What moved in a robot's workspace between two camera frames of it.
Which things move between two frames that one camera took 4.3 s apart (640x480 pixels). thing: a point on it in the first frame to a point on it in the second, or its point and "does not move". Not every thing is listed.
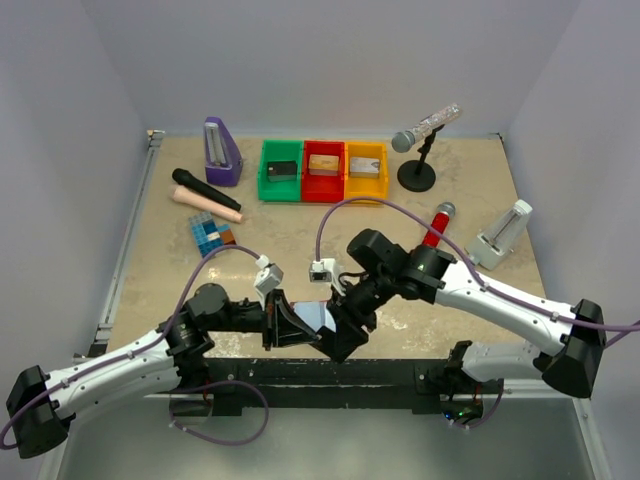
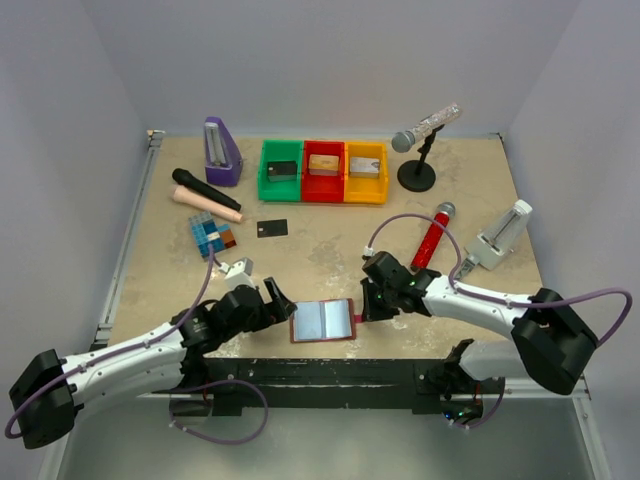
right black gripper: (353, 316) to (378, 299)
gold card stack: (323, 164) does not move
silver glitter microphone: (403, 140) does not move
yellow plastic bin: (366, 188) does not move
